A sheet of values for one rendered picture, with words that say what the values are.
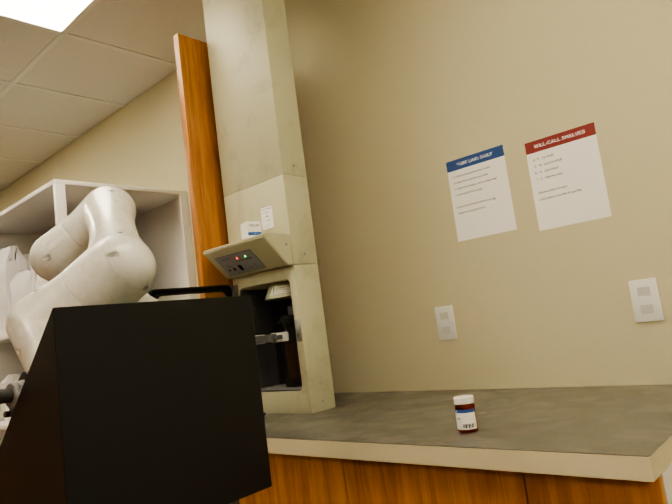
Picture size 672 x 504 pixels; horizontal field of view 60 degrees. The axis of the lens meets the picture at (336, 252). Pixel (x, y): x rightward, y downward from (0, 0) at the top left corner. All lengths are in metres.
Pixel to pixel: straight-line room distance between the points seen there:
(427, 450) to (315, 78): 1.68
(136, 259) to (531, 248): 1.22
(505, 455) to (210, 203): 1.42
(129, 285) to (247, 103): 1.15
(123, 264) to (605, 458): 0.87
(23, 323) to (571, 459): 0.97
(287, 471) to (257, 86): 1.24
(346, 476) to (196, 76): 1.54
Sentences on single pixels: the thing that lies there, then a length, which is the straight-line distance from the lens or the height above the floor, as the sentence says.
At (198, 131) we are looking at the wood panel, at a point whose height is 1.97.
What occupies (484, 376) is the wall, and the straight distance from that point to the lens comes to 2.00.
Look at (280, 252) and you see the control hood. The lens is 1.85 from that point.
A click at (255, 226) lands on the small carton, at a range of 1.93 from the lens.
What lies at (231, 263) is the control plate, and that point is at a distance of 2.01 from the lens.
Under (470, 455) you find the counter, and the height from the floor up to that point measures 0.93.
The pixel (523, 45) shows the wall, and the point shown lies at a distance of 2.01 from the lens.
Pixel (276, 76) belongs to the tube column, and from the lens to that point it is 2.07.
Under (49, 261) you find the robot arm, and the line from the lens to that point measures 1.52.
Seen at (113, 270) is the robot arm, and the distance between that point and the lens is 1.09.
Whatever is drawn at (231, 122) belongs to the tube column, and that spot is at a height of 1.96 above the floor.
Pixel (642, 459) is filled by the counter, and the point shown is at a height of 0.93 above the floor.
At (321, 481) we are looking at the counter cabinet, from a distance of 1.52.
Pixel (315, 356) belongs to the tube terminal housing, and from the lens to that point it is 1.90.
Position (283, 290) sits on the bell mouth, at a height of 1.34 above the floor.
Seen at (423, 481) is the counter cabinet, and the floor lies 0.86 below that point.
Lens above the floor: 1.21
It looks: 7 degrees up
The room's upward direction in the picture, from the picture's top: 7 degrees counter-clockwise
